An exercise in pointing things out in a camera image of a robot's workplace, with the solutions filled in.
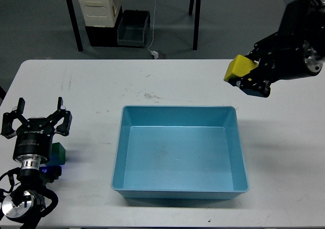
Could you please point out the white power adapter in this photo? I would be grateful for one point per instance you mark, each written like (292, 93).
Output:
(155, 54)

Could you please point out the black storage box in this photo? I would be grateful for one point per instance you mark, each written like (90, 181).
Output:
(104, 36)

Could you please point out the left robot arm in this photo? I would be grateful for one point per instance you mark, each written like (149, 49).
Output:
(28, 199)

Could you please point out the black table leg left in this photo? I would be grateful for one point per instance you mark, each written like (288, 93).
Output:
(74, 24)

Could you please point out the blue plastic box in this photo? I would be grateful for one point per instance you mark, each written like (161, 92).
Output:
(179, 152)

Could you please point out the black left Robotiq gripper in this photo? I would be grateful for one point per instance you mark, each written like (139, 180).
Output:
(35, 135)

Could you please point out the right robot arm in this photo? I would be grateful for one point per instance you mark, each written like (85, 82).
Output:
(301, 18)

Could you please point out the black table leg right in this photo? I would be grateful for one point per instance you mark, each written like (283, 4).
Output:
(197, 8)

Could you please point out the green block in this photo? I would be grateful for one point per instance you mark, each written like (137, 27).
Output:
(58, 155)

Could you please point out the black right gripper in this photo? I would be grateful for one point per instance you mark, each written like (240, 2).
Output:
(281, 58)

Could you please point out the dark grey open bin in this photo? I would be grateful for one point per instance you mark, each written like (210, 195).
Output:
(133, 28)

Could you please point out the cream plastic crate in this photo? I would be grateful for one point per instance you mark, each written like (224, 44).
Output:
(100, 13)

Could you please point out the yellow block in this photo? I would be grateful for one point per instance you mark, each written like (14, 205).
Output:
(239, 67)

